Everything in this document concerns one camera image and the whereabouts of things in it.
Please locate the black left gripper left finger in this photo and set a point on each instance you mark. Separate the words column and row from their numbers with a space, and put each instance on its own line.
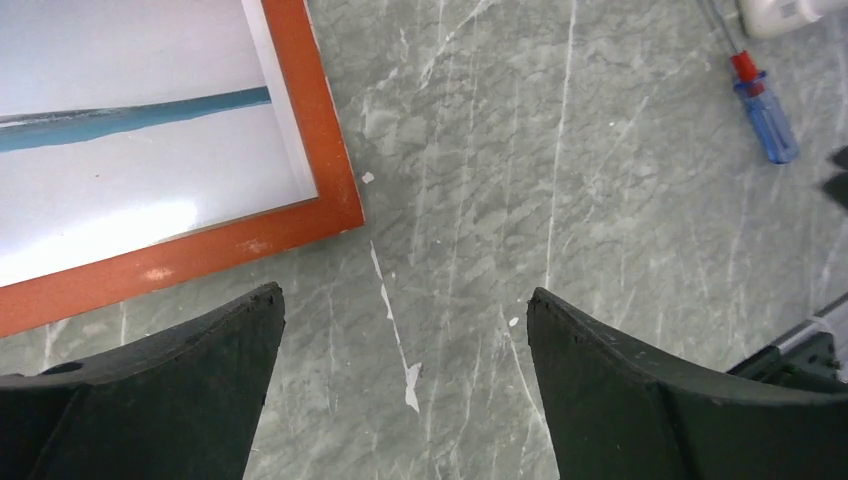
column 182, row 403

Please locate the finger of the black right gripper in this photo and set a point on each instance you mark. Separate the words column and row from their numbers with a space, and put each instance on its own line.
column 836, row 187

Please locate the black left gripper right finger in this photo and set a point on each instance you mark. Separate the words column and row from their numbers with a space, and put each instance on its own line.
column 619, row 408

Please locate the blue red screwdriver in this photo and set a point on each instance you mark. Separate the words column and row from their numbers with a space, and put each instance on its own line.
column 760, row 104

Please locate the orange wooden picture frame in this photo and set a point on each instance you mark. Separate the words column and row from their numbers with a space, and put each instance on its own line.
column 336, row 209

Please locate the landscape photo print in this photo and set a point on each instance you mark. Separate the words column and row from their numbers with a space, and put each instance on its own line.
column 125, row 124

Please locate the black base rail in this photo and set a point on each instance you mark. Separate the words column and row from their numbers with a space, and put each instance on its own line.
column 812, row 356

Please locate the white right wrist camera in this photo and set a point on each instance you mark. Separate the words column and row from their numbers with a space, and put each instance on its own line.
column 767, row 19

